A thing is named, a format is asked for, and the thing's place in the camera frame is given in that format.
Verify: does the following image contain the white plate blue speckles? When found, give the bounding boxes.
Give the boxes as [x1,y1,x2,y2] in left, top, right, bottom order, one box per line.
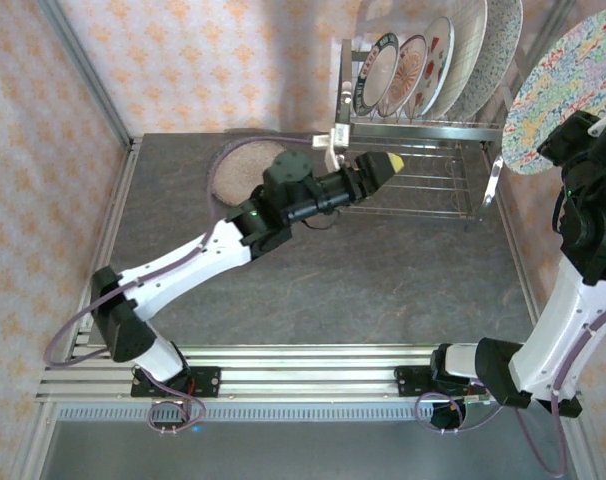
[455,0,524,121]

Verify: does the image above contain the slotted grey cable duct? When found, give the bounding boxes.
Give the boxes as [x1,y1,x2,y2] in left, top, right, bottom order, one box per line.
[57,403,559,422]

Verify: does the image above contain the aluminium mounting rail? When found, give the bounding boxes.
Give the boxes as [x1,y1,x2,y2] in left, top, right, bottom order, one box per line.
[35,343,587,404]

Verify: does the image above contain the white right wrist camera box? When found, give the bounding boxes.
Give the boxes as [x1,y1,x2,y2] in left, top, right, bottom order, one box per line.
[586,87,606,137]

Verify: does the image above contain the white plate blue plaid lines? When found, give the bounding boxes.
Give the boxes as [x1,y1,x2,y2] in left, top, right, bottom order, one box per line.
[435,0,489,119]

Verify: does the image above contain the colourful floral pattern plate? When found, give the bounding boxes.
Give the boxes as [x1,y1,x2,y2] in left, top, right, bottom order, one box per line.
[501,8,606,175]

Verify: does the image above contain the white plate orange sunburst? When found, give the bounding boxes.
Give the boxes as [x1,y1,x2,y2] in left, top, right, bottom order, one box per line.
[377,33,429,117]

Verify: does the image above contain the beige speckled stone plate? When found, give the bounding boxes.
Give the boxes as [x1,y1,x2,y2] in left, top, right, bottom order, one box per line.
[210,138,289,207]

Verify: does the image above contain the steel dish rack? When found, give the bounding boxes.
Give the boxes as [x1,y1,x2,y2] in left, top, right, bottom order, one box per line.
[330,37,507,221]

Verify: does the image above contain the black controller board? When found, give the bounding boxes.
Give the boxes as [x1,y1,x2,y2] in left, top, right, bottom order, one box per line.
[430,394,492,432]

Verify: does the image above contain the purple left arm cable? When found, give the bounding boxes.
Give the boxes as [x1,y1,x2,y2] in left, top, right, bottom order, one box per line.
[42,134,317,435]

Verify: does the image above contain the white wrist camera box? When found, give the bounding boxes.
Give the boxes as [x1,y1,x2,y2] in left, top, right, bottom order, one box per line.
[586,87,606,137]
[311,123,353,170]

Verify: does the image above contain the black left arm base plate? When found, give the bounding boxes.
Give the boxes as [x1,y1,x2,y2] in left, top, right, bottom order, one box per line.
[130,366,222,400]

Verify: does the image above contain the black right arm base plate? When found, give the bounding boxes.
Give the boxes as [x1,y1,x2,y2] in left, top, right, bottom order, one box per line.
[395,364,489,399]

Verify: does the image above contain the white plate dark green rim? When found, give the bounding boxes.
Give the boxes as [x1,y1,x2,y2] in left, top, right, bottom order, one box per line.
[352,32,400,115]

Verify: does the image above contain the aluminium frame corner post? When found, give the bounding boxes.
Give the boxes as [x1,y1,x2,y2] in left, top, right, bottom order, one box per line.
[512,0,579,76]
[36,0,139,147]

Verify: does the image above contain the white plate watermelon print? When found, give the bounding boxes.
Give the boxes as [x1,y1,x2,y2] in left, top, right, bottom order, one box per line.
[407,15,456,119]

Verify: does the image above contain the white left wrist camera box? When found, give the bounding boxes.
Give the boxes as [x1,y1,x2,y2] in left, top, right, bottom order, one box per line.
[311,123,353,170]

